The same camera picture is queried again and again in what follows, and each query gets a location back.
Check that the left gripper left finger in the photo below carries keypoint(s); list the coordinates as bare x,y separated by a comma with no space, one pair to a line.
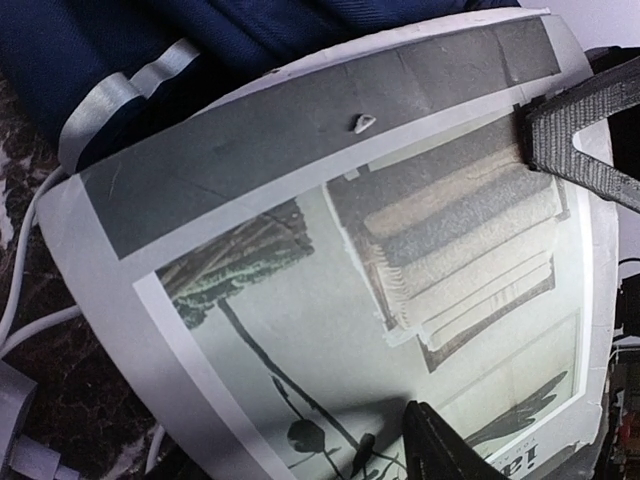
433,449

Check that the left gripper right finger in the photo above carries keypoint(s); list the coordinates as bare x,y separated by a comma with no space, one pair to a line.
548,128

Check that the grey ianra booklet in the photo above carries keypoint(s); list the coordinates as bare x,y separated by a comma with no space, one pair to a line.
279,275

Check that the navy blue student backpack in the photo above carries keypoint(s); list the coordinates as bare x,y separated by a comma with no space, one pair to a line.
98,76

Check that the white charger with cable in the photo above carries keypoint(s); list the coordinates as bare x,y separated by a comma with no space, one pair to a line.
83,407

